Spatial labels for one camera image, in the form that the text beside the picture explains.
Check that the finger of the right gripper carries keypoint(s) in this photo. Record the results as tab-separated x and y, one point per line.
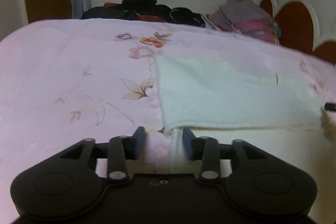
328	106

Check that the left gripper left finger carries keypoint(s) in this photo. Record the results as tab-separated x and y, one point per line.
67	182

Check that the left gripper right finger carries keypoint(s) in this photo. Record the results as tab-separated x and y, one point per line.
259	181

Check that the white knit sweater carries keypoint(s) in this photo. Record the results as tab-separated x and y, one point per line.
278	108

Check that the stack of folded clothes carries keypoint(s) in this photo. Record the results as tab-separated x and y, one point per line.
245	18

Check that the pile of dark clothes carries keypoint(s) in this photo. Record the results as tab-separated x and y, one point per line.
145	10

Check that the red white scalloped headboard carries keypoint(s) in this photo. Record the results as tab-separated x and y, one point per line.
299	29

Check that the pink floral bed sheet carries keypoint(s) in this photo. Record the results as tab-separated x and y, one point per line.
66	80

